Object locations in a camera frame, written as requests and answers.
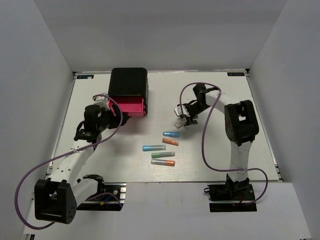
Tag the white eraser with red label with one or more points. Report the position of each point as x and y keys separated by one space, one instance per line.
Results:
x=180 y=123

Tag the blue corner label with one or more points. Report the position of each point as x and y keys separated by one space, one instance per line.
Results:
x=236 y=74
x=85 y=77

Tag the black drawer cabinet shell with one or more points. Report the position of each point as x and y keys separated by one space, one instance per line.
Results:
x=129 y=81

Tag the right blue corner label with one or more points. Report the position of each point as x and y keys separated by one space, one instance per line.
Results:
x=236 y=74

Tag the orange pen refill tube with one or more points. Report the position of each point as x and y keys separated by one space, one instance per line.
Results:
x=170 y=141

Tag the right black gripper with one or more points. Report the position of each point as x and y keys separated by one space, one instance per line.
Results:
x=192 y=116

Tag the light blue clear tube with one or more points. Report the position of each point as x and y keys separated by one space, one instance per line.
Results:
x=147 y=148

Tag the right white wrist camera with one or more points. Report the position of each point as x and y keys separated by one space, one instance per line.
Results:
x=181 y=111

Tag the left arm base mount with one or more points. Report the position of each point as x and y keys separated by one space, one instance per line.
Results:
x=116 y=192

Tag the left blue corner label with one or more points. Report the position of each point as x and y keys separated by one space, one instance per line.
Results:
x=85 y=77

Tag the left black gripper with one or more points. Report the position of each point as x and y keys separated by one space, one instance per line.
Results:
x=117 y=119

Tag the blue pen refill tube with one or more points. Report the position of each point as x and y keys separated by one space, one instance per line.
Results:
x=171 y=134

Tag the pink top drawer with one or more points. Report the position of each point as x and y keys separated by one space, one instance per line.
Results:
x=133 y=106

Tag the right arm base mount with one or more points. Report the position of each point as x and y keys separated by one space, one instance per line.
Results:
x=221 y=201

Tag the clear tube orange cap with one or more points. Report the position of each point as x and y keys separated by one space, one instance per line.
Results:
x=163 y=162

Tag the green clear tube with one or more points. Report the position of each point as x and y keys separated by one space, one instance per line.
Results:
x=156 y=155

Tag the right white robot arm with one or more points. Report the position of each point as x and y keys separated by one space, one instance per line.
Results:
x=241 y=127

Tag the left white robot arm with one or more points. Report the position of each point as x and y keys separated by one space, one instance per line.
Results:
x=57 y=198

